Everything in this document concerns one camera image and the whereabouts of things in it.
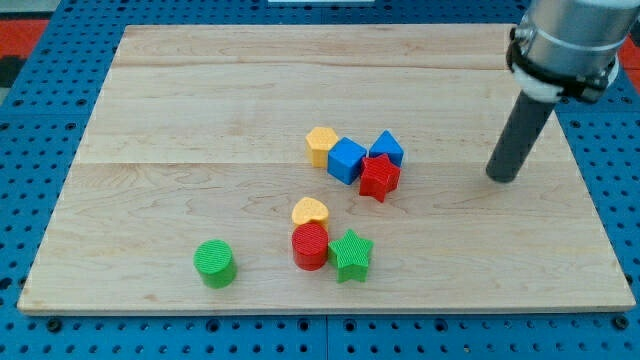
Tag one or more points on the blue triangle block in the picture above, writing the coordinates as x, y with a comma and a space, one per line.
387, 144

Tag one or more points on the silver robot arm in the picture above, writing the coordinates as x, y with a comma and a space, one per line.
568, 48

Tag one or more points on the red star block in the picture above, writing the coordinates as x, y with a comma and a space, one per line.
378, 177

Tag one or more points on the green star block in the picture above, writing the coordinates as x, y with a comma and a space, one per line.
350, 255

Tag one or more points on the yellow heart block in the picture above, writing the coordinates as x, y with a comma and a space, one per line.
310, 210

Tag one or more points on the blue cube block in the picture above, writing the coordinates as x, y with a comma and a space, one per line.
345, 160

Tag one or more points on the yellow hexagon block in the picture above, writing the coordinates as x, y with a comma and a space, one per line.
319, 141

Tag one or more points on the red cylinder block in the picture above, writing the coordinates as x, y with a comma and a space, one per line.
310, 246

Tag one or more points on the wooden board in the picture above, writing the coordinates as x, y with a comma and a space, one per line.
199, 134

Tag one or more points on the green cylinder block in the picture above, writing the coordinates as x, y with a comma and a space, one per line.
215, 264

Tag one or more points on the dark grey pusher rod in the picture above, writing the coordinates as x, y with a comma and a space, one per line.
520, 133

